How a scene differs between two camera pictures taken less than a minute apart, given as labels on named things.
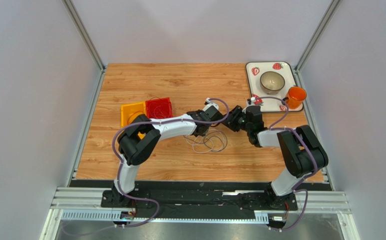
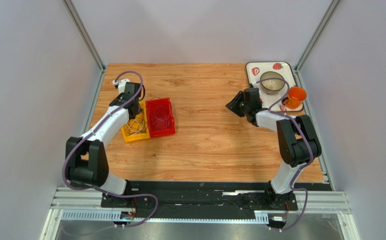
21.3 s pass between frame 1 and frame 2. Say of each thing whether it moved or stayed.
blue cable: moved
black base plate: stayed
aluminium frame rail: stayed
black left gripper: moved
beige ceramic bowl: stayed
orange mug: stayed
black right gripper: moved
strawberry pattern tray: stayed
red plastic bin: stayed
